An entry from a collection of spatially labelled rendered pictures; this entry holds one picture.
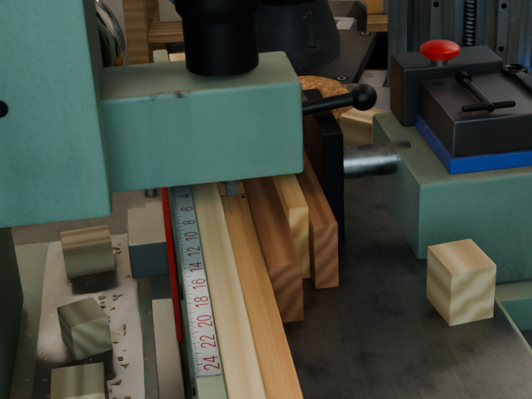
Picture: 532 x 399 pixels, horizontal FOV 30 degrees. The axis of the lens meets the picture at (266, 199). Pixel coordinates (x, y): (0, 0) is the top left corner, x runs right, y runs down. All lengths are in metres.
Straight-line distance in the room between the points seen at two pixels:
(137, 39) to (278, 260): 2.84
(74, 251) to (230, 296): 0.35
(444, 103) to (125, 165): 0.23
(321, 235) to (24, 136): 0.20
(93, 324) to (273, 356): 0.28
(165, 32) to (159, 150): 2.82
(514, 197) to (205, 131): 0.22
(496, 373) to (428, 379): 0.04
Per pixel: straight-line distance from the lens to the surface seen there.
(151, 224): 0.90
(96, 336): 0.81
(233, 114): 0.67
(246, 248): 0.66
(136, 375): 0.79
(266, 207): 0.70
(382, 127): 0.79
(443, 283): 0.65
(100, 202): 0.66
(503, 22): 1.40
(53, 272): 0.94
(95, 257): 0.92
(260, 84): 0.67
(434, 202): 0.70
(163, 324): 0.82
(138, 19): 3.43
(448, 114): 0.71
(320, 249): 0.67
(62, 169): 0.65
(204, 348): 0.54
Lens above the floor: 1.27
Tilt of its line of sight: 27 degrees down
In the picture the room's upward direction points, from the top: 3 degrees counter-clockwise
